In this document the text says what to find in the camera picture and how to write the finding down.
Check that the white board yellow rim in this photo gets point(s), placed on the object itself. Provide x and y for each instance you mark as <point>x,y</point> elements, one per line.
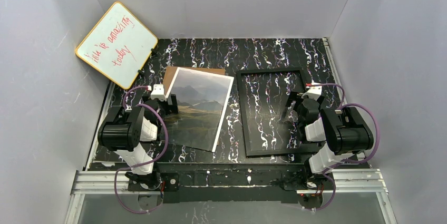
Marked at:
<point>118,46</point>

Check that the brown backing board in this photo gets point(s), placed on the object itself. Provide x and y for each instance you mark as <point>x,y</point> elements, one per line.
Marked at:
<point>171,70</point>

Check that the wooden picture frame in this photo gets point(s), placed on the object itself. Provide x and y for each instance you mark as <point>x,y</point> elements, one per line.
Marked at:
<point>262,97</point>

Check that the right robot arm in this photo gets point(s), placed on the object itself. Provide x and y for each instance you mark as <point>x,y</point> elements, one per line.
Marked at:
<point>342,132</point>

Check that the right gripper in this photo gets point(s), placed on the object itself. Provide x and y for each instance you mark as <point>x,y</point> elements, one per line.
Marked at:
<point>298,100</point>

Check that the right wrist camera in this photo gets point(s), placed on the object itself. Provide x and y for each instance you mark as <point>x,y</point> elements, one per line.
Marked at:
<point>313,91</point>

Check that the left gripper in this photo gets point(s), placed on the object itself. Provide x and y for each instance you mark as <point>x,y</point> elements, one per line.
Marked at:
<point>167,103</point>

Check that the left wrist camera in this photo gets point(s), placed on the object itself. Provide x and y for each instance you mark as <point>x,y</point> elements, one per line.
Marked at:
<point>157,92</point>

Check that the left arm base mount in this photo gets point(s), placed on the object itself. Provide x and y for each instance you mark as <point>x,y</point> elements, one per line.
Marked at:
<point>150,182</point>

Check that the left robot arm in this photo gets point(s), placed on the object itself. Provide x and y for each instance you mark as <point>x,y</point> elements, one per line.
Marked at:
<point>123,132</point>

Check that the landscape photo print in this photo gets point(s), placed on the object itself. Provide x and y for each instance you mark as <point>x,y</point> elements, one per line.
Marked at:
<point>202,101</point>

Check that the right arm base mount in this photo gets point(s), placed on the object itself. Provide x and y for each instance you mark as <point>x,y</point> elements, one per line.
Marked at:
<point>303,183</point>

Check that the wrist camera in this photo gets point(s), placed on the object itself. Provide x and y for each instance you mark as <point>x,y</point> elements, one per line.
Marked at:
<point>157,92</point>
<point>313,91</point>

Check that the aluminium rail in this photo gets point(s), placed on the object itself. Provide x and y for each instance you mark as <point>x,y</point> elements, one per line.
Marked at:
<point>236,195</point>

